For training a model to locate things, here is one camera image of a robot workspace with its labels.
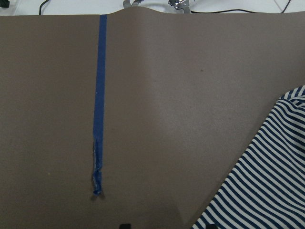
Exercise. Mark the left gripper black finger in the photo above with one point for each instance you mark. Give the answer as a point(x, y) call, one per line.
point(125, 226)

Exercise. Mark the blue white striped polo shirt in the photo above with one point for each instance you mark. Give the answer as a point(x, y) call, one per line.
point(266, 187)

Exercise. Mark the blue tape strip by shirt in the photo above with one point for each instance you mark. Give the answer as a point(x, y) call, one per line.
point(98, 117)

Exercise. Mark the brown paper table cover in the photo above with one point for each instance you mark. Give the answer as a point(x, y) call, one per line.
point(184, 97)

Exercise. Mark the silver reacher grabber tool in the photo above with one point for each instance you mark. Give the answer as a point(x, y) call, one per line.
point(183, 5)

